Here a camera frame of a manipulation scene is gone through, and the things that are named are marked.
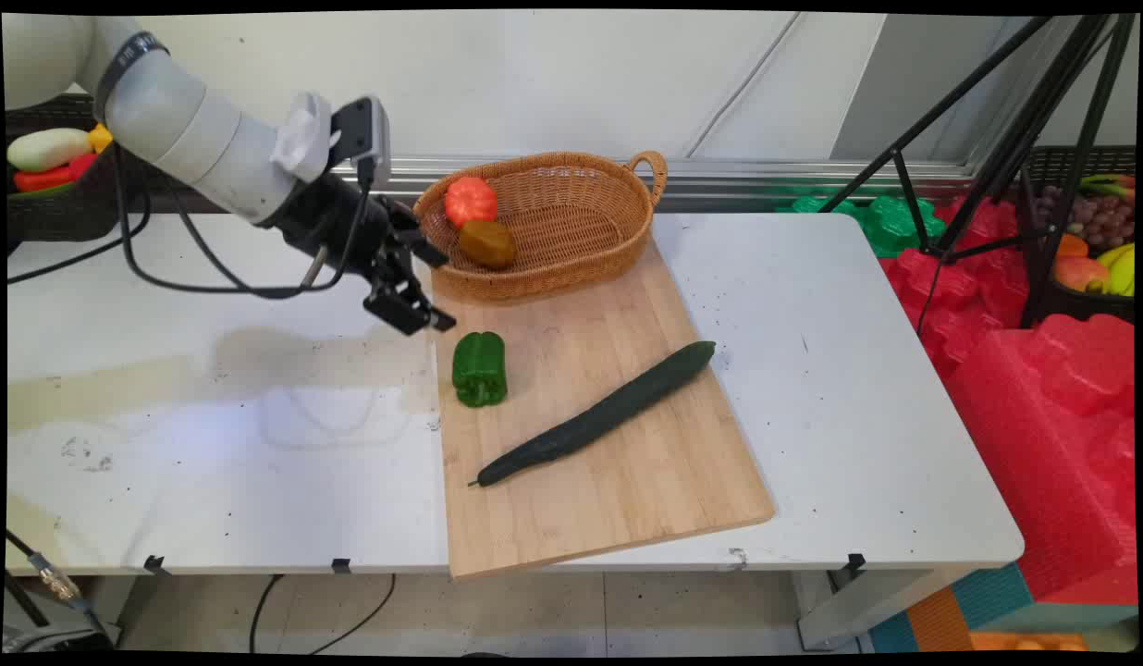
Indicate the white toy radish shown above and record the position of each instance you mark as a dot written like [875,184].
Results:
[46,149]

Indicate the blue and orange mat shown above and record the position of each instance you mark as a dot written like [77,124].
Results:
[988,615]

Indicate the wooden cutting board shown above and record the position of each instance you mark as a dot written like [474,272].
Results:
[608,481]

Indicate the green-red toy fruit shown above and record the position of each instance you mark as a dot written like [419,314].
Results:
[1110,185]

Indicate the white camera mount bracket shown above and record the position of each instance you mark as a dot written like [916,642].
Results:
[303,139]

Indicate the purple toy grapes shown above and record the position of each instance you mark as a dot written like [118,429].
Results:
[1103,217]

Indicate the black basket with vegetables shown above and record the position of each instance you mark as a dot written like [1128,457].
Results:
[67,217]

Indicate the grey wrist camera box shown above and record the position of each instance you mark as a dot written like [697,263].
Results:
[366,134]

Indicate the red toy pepper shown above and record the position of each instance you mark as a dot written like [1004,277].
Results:
[49,176]

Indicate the brown-yellow toy vegetable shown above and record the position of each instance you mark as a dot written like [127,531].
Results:
[487,245]

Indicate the grey table leg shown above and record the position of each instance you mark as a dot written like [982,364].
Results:
[858,610]
[81,610]

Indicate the black basket with fruit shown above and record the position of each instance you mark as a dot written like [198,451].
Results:
[1062,166]

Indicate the dark green toy cucumber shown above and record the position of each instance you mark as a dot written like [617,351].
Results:
[608,413]

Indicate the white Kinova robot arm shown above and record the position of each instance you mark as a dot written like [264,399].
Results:
[183,129]

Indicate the green foam mat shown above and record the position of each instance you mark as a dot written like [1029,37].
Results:
[891,227]

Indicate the green toy bell pepper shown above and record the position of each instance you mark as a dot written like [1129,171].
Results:
[480,370]

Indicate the woven wicker basket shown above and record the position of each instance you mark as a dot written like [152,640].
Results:
[571,227]

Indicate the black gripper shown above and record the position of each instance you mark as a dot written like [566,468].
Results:
[336,222]

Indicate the orange-red toy tomato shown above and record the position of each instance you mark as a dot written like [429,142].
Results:
[471,202]

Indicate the orange toy fruit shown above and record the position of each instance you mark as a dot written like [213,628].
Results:
[1072,246]

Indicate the black camera tripod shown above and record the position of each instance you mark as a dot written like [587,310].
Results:
[1025,139]

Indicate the red foam mat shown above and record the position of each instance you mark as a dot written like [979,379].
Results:
[1043,444]

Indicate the yellow toy bananas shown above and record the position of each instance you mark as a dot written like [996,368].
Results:
[1124,268]

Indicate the aluminium wall rail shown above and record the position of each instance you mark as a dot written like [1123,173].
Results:
[766,176]

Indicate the green toy vegetable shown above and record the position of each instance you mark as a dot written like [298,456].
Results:
[37,191]

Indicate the yellow toy vegetable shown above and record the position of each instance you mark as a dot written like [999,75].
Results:
[101,138]

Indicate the red-yellow toy mango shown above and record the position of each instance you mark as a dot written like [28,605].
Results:
[1080,274]

